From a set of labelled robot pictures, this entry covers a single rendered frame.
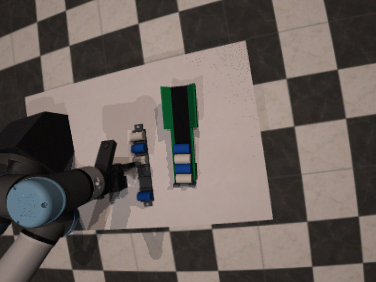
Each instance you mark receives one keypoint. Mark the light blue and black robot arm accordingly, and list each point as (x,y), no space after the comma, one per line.
(36,201)

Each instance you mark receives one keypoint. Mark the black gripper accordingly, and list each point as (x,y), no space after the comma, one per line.
(116,181)

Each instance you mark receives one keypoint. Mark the beige cylinder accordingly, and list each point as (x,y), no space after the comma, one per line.
(143,159)
(184,178)
(137,136)
(182,159)

